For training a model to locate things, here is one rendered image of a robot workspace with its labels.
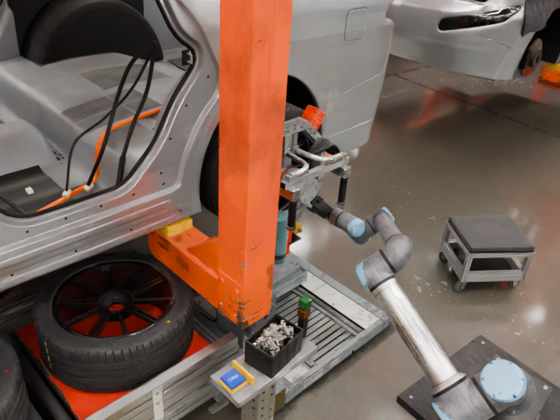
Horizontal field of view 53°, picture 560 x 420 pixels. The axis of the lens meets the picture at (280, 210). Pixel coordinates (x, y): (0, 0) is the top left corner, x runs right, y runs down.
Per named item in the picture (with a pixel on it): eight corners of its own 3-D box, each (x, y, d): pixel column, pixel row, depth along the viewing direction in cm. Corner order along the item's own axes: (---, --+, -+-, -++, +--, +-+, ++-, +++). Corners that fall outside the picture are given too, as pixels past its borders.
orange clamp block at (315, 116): (306, 125, 270) (315, 108, 270) (317, 131, 266) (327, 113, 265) (298, 120, 265) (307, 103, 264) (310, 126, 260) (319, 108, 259)
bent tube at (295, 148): (316, 144, 270) (317, 123, 265) (346, 158, 259) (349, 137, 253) (290, 153, 259) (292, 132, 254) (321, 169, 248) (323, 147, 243)
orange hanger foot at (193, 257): (177, 239, 274) (174, 177, 256) (247, 293, 244) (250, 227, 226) (147, 252, 264) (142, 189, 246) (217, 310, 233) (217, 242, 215)
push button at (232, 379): (234, 372, 214) (234, 367, 213) (246, 382, 210) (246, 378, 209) (219, 381, 210) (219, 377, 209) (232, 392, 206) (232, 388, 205)
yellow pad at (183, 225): (176, 215, 264) (175, 206, 261) (193, 227, 256) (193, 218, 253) (151, 225, 255) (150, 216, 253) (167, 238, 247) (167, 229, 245)
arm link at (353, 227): (357, 242, 277) (351, 234, 269) (339, 230, 285) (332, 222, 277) (368, 226, 278) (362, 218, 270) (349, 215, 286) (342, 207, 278)
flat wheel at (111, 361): (116, 272, 289) (111, 235, 277) (222, 321, 264) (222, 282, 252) (7, 352, 239) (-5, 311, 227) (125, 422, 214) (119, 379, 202)
